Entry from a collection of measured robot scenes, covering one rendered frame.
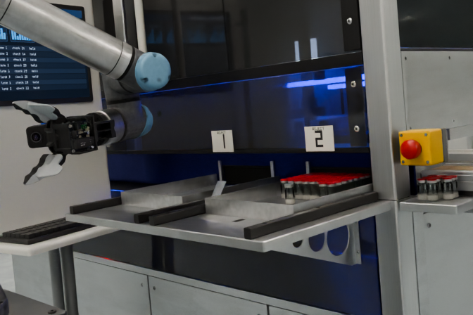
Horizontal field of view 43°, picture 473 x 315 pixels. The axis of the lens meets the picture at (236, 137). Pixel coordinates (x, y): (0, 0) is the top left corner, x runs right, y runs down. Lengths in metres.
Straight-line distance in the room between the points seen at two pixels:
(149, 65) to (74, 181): 0.85
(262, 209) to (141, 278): 0.96
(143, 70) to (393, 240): 0.64
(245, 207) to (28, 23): 0.55
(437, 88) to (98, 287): 1.46
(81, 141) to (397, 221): 0.68
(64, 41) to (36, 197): 0.82
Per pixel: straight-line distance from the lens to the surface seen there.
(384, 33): 1.33
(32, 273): 2.86
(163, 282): 2.00
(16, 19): 1.14
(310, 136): 1.45
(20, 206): 1.86
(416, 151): 1.26
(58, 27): 1.15
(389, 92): 1.32
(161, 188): 1.69
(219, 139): 1.67
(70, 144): 1.19
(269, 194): 1.49
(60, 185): 1.94
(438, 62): 1.52
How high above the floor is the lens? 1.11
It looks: 3 degrees down
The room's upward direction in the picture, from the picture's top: 5 degrees counter-clockwise
